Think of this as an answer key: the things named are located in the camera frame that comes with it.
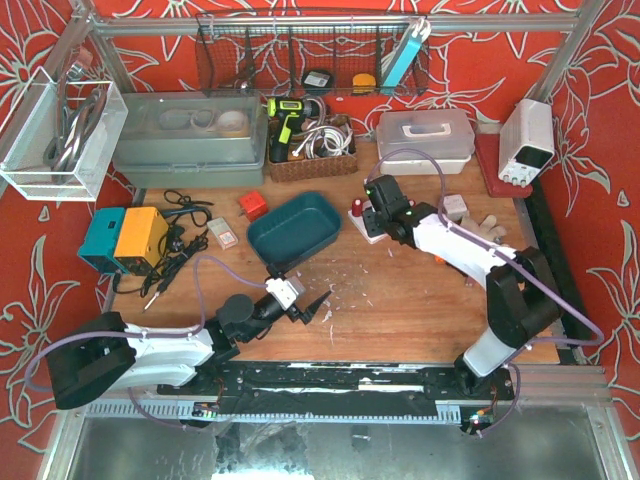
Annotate white cube charger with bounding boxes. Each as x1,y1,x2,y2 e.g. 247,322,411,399
442,194,469,222

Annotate green yellow cordless drill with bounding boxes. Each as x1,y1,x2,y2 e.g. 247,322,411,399
267,97,320,163

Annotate purple cable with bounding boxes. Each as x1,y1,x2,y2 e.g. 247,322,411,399
24,255,274,432
367,148,605,439

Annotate clear acrylic bin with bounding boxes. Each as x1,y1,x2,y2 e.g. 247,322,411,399
1,68,128,202

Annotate white clear lidded toolbox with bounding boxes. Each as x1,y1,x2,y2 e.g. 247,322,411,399
376,109,475,175

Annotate black tangled cables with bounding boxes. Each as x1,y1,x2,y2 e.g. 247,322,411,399
112,188,216,299

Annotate black wire wall basket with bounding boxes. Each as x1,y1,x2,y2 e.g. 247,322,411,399
195,7,429,96

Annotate red mat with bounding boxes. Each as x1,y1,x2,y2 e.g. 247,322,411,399
475,133,533,199

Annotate red spring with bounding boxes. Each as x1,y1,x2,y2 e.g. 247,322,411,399
350,198,363,218

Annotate beige work glove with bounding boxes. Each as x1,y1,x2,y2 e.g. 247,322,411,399
460,214,507,244

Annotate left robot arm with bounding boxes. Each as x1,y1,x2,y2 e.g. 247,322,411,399
45,292,330,410

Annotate red cube box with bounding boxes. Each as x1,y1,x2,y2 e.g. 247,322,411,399
238,190,269,222

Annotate soldering iron pen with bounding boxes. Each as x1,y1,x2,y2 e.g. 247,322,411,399
142,281,168,313

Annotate woven brown basket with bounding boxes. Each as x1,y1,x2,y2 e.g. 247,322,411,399
265,114,358,182

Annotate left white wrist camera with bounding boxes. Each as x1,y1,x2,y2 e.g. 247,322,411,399
266,277,306,310

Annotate yellow tape measure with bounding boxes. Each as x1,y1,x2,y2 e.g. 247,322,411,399
352,73,377,96

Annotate white four-peg base plate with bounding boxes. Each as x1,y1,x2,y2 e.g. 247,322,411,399
347,199,388,244

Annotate white coiled cable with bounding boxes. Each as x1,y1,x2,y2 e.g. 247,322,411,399
292,124,354,159

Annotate grey plastic storage box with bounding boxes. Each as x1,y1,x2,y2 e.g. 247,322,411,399
113,92,268,189

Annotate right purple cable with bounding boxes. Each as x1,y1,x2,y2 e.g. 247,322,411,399
367,148,605,439

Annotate blue white book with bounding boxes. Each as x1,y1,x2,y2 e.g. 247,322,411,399
380,17,432,95

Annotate teal plastic tray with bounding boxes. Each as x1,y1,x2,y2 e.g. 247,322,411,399
246,191,343,275

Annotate teal power supply box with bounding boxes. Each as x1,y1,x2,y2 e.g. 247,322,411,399
77,207,127,275

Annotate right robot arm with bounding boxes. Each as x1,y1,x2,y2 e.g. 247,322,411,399
363,175,561,397

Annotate white bench power supply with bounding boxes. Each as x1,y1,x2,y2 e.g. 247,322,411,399
498,99,555,188

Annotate grey coiled cable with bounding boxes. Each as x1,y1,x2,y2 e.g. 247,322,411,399
43,74,107,184

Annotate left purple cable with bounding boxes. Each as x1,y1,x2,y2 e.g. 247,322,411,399
24,255,274,432

